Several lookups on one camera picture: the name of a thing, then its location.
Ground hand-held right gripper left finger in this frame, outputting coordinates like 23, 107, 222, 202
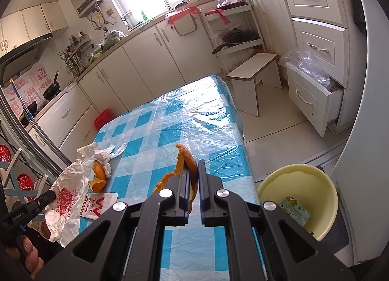
36, 169, 192, 281

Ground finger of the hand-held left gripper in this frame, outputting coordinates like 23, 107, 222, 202
21, 190, 57, 220

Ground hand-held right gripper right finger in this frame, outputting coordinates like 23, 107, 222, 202
198, 160, 355, 281

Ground white red-printed paper wrapper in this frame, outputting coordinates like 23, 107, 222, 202
44, 143, 99, 247

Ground orange peel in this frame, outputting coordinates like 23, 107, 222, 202
88, 160, 107, 193
153, 143, 199, 215

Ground pale yellow plastic bowl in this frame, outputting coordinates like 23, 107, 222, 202
257, 164, 339, 242

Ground green and white milk carton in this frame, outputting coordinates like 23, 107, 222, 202
278, 196, 312, 227

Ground red-lined trash bin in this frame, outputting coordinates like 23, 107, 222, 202
94, 109, 114, 131

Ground person's left hand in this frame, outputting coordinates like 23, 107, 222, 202
22, 235, 45, 280

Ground red printed paper decoration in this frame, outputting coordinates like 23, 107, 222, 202
17, 173, 36, 192
0, 144, 12, 163

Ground white and blue shelf rack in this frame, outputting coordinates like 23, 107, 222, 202
0, 144, 49, 224

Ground small red-printed paper sleeve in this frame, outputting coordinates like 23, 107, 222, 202
80, 192, 118, 221

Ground blue checked plastic tablecloth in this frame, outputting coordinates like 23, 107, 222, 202
74, 75, 265, 271

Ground white tissue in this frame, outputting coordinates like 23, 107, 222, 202
96, 144, 127, 177

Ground black wok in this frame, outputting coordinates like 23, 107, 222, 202
43, 71, 63, 101

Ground white low stool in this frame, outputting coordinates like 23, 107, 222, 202
226, 53, 283, 117

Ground open white drawer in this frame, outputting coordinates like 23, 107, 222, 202
286, 65, 345, 138

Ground white kitchen base cabinets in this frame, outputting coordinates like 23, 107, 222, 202
27, 0, 231, 160

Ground range hood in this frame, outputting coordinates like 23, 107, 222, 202
0, 33, 53, 87

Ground black frying pan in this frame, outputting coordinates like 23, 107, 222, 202
223, 28, 257, 43
212, 43, 244, 54

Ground utensil rack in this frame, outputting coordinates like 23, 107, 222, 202
58, 34, 93, 77

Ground clear plastic bags in drawer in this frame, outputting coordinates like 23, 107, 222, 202
279, 51, 333, 90

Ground white hanging bin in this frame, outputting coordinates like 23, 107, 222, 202
172, 14, 198, 37

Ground green vegetables in bag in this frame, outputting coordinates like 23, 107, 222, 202
91, 30, 125, 60

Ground red plastic bag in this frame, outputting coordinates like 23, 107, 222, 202
168, 7, 199, 25

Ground red cloth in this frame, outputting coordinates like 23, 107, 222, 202
204, 8, 248, 25

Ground white pan rack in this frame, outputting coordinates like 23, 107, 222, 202
202, 2, 265, 75

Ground blue-handled mop pole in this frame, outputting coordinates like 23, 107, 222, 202
9, 78, 40, 131

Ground white wall cabinets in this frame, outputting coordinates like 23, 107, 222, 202
0, 2, 69, 57

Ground wire basket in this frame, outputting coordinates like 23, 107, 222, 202
121, 10, 143, 30

